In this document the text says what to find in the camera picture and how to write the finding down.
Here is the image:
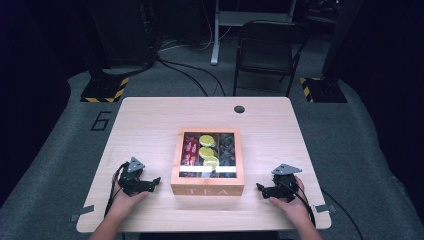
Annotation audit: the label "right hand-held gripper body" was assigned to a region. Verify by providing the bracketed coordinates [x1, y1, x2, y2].
[270, 163, 303, 203]

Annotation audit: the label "black floor cable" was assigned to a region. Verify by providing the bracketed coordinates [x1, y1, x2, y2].
[156, 57, 228, 98]
[321, 189, 365, 240]

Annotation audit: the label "black stand with striped base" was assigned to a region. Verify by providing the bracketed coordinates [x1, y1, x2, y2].
[299, 0, 365, 104]
[80, 0, 130, 104]

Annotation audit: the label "white floor cable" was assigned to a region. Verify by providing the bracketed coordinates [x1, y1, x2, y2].
[158, 0, 233, 53]

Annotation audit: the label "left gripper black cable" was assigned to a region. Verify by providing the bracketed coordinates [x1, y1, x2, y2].
[103, 162, 130, 218]

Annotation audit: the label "white desk frame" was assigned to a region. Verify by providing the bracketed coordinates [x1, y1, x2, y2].
[210, 0, 298, 66]

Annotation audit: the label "person's right hand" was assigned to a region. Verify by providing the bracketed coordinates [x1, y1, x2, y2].
[268, 175, 315, 228]

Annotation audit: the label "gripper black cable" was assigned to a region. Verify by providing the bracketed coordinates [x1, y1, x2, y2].
[283, 181, 317, 228]
[103, 162, 130, 218]

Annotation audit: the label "black folding chair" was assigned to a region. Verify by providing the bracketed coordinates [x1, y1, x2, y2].
[232, 20, 310, 98]

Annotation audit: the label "yellow round capsule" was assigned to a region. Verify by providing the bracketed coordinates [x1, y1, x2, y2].
[198, 146, 216, 159]
[203, 155, 220, 168]
[199, 134, 216, 148]

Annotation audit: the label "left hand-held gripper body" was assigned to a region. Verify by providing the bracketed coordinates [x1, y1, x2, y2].
[118, 156, 150, 197]

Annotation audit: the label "wooden tea box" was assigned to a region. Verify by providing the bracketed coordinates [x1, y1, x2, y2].
[170, 126, 245, 197]

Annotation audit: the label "person's left hand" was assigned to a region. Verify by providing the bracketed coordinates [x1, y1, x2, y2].
[108, 190, 150, 221]

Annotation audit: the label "red stick packet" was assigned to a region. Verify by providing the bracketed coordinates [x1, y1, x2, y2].
[181, 134, 192, 167]
[189, 134, 201, 167]

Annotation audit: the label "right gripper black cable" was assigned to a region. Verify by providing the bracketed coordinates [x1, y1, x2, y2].
[283, 181, 317, 228]

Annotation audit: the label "grey tape strip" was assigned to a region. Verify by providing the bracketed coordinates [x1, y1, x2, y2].
[313, 203, 337, 214]
[70, 204, 95, 223]

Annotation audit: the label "dark tea packets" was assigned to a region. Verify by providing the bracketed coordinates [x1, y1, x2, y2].
[218, 133, 236, 166]

